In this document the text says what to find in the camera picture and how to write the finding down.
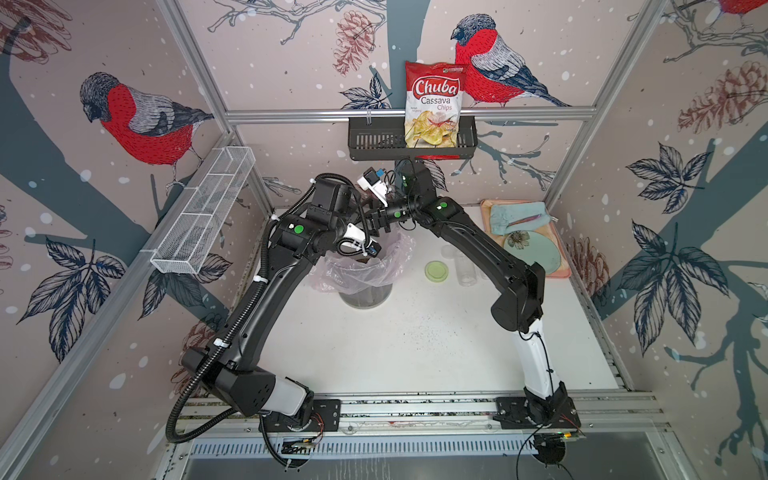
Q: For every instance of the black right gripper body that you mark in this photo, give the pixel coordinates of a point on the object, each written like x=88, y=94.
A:
x=392, y=213

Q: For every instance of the light green jar lid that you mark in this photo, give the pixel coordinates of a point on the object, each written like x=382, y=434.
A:
x=436, y=271

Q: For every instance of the short clear mung bean jar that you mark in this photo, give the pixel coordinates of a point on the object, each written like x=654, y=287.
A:
x=465, y=270

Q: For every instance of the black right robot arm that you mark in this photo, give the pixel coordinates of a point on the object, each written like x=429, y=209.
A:
x=410, y=194

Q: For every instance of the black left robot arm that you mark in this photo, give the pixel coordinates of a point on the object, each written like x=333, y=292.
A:
x=292, y=244

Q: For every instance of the white mesh trash bin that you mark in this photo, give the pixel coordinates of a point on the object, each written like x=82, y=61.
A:
x=366, y=294

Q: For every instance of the clear plastic bin liner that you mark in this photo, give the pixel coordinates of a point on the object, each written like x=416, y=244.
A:
x=397, y=247

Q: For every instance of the Chuba cassava chips bag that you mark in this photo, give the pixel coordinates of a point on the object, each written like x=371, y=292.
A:
x=434, y=96

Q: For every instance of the teal oval plate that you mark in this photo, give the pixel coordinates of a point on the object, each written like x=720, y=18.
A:
x=532, y=247

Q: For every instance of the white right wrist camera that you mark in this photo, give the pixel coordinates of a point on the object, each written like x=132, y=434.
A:
x=375, y=182

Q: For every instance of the dark grey wall shelf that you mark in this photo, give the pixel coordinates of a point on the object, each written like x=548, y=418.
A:
x=383, y=138

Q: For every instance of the white wire mesh shelf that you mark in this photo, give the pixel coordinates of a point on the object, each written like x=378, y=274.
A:
x=194, y=232

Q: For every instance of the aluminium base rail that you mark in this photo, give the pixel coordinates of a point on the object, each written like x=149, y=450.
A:
x=590, y=411

